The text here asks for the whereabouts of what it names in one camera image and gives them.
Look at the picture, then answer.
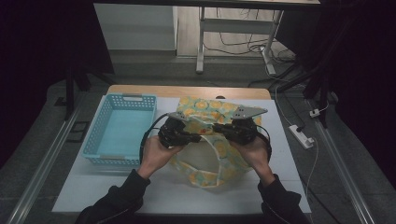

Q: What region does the black floor plate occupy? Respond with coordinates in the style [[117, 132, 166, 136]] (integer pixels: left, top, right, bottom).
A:
[[65, 120, 92, 144]]

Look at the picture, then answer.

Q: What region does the white adapter cable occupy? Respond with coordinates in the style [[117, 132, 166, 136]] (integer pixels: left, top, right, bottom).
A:
[[274, 83, 330, 127]]

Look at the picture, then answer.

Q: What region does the black metal stand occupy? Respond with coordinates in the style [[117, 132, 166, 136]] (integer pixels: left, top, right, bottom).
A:
[[303, 60, 339, 129], [64, 55, 116, 121]]

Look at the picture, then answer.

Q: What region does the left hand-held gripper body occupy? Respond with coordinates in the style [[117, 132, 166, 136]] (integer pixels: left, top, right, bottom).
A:
[[158, 111, 191, 148]]

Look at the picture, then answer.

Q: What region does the white power strip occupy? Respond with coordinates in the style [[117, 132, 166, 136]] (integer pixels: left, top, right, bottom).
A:
[[288, 124, 316, 149]]

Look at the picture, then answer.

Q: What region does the white table mat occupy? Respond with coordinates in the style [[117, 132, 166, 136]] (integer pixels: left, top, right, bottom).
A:
[[51, 95, 312, 216]]

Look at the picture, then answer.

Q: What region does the thick black power cable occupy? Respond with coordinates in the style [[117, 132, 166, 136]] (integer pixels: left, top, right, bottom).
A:
[[247, 60, 309, 133]]

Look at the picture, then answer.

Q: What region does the white cabinet panel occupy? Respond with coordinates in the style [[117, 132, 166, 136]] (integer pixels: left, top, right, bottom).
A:
[[92, 3, 179, 52]]

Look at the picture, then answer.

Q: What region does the orange-slice print tote bag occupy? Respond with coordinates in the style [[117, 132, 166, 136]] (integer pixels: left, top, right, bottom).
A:
[[169, 96, 262, 189]]

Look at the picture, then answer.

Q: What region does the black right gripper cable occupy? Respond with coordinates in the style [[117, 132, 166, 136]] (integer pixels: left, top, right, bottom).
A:
[[254, 124, 274, 161]]

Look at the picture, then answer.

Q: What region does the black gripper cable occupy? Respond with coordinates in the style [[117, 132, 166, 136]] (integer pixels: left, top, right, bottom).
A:
[[139, 113, 169, 164], [254, 124, 274, 161]]

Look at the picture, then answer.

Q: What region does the aluminium rail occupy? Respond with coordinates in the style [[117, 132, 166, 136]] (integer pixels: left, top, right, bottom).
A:
[[306, 98, 376, 224], [6, 92, 86, 224]]

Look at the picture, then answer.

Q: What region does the tangle of floor cables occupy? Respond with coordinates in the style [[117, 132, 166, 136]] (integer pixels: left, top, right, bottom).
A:
[[204, 8, 297, 64]]

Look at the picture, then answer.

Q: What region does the person's right hand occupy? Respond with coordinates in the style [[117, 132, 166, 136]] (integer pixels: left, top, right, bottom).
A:
[[230, 136, 276, 187]]

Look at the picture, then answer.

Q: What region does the white metal desk frame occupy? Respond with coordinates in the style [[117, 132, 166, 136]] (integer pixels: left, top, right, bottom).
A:
[[195, 6, 285, 76]]

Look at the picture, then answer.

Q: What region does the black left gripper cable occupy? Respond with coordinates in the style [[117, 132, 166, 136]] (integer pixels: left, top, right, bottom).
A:
[[139, 113, 169, 164]]

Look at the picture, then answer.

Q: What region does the thin white cable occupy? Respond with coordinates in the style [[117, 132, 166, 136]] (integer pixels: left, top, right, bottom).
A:
[[304, 138, 320, 195]]

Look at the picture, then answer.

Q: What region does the person's left hand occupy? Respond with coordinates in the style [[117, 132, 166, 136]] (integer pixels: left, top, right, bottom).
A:
[[138, 135, 185, 180]]

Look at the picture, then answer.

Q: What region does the light blue plastic basket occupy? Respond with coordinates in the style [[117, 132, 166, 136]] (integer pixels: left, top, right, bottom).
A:
[[82, 92, 158, 166]]

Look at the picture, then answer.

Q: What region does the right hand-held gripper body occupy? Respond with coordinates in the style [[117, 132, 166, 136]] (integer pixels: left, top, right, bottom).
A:
[[232, 105, 268, 147]]

